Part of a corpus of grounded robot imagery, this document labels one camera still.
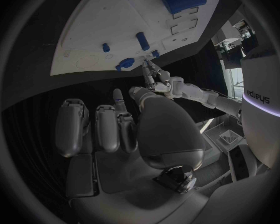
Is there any short blue cylinder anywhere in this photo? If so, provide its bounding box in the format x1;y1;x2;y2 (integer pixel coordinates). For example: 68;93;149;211
135;31;151;51

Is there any white task board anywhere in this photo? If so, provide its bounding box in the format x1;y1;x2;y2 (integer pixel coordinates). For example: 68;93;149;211
49;0;226;77

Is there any thick blue cylinder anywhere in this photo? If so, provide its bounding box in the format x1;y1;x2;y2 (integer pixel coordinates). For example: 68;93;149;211
160;0;207;15

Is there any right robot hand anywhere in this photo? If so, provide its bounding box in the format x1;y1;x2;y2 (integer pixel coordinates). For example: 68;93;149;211
54;86;211;224

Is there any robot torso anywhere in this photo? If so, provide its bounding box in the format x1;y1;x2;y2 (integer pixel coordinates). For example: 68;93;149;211
237;55;280;170

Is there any blue gear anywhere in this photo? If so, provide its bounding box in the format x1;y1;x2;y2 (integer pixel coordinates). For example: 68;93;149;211
119;57;136;68

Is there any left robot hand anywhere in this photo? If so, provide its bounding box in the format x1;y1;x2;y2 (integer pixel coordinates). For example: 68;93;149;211
141;59;172;96

